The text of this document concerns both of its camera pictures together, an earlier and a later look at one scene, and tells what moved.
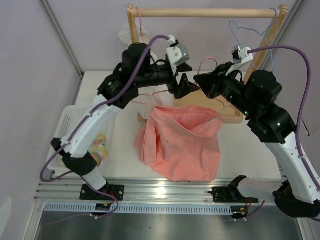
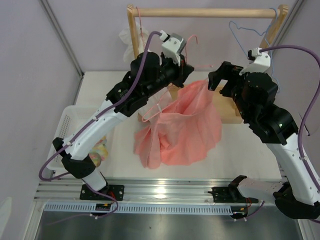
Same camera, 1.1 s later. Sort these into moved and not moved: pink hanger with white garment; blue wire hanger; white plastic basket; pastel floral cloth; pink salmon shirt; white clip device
Moved: pink salmon shirt; white clip device
Not moved: pink hanger with white garment; white plastic basket; pastel floral cloth; blue wire hanger
